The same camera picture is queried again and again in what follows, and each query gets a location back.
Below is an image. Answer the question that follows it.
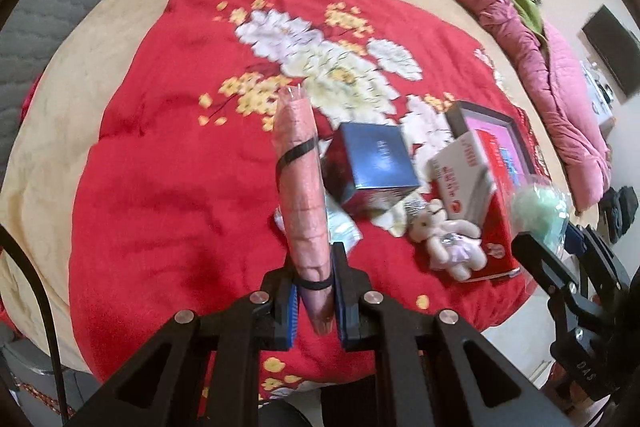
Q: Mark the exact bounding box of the grey quilted cover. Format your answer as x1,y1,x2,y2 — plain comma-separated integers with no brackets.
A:
0,0,211,178

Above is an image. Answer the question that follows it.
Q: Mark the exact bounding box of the pink and blue book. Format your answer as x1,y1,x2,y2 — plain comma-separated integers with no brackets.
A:
465,117,533,188

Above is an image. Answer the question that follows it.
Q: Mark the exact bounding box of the green bath puff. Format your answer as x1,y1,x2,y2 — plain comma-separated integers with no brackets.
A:
507,174,571,258

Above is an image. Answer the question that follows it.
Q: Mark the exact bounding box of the black bag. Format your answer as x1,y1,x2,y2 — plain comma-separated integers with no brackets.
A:
597,186,640,248

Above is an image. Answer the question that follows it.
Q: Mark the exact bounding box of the pink quilt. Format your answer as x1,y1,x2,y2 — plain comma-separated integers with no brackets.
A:
440,0,613,212

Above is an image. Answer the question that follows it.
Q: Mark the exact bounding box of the red floral blanket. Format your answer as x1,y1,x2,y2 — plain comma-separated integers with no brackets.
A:
67,0,551,413

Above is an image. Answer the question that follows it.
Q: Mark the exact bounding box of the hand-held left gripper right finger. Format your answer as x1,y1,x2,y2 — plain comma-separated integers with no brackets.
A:
330,243,546,427

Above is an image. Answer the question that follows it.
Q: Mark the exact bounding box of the black cable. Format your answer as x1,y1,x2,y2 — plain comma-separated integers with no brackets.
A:
0,224,67,424

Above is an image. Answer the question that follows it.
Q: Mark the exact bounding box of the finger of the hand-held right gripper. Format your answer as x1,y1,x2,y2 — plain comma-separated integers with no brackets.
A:
511,231,586,308
565,222,632,290

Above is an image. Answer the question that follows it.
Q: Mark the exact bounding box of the light blue tissue packet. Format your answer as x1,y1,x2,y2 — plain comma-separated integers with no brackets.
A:
272,194,363,253

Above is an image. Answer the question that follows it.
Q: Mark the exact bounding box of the red and white box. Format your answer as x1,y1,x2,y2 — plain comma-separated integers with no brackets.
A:
427,129,526,283

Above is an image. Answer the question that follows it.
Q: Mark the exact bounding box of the pink towel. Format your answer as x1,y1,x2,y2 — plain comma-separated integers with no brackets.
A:
272,86,335,335

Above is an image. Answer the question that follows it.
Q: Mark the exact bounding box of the black wall television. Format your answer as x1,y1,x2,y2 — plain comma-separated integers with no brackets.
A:
580,4,640,98

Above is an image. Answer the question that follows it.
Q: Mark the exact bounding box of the pink framed picture box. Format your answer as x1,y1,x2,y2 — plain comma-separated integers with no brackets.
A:
445,101,551,188

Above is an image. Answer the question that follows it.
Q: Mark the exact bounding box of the dark blue box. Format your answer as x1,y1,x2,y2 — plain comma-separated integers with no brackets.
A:
320,122,421,215

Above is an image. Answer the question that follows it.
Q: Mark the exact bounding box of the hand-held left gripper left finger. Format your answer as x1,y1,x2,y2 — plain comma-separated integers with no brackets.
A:
65,269,301,427

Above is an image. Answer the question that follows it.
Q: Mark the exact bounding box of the green garment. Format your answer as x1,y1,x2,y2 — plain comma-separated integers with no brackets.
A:
502,0,546,45

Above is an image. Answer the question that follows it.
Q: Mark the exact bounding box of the small white teddy bear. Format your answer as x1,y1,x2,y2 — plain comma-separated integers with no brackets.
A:
407,198,488,282

